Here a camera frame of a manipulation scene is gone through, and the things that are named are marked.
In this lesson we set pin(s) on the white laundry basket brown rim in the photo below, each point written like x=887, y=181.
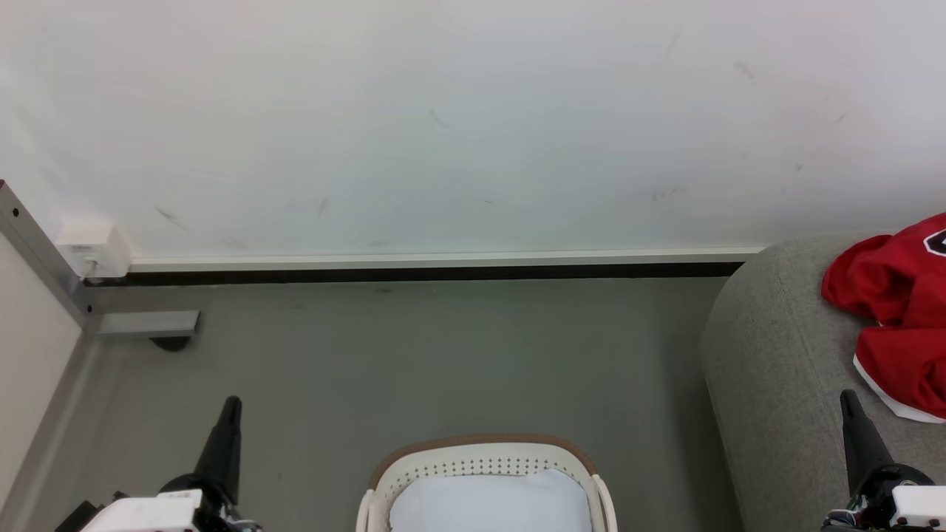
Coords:
x=480, y=454

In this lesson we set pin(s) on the grey fabric sofa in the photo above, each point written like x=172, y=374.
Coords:
x=783, y=369

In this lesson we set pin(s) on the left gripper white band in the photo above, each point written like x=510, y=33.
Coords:
x=148, y=511

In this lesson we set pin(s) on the grey metal frame leg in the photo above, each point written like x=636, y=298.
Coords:
x=140, y=323

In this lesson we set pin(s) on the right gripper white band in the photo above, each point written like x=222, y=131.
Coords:
x=894, y=495

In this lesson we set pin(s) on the black frame foot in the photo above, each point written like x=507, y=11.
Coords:
x=171, y=343

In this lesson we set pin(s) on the red basketball jersey black lettering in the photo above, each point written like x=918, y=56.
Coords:
x=898, y=273

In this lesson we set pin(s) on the white wall socket box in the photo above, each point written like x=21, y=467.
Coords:
x=92, y=247

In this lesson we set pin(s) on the white cloth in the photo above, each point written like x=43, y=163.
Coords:
x=491, y=506

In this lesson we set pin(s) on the beige partition panel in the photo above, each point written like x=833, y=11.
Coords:
x=29, y=369

